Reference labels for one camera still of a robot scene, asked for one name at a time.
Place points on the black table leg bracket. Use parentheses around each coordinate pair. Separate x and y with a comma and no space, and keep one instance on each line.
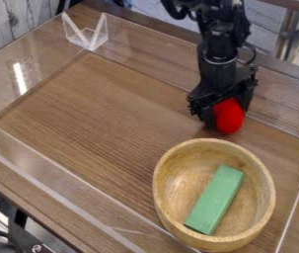
(27,242)

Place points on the wooden bowl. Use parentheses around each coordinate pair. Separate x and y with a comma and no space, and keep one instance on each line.
(182,175)

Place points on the green rectangular block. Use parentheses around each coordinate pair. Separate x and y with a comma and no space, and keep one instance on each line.
(214,201)

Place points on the clear acrylic corner bracket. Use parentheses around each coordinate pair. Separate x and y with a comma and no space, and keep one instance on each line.
(87,38)

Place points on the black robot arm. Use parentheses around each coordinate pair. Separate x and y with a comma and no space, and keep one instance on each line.
(222,23)

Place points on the red plush fruit green stem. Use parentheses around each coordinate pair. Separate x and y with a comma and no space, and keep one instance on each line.
(229,116)

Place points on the clear acrylic tray walls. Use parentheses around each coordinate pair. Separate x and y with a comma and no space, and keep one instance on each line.
(89,117)

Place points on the metal stand in background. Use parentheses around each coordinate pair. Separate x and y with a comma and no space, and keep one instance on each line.
(291,31)

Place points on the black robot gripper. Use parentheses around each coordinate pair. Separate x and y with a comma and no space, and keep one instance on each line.
(225,79)

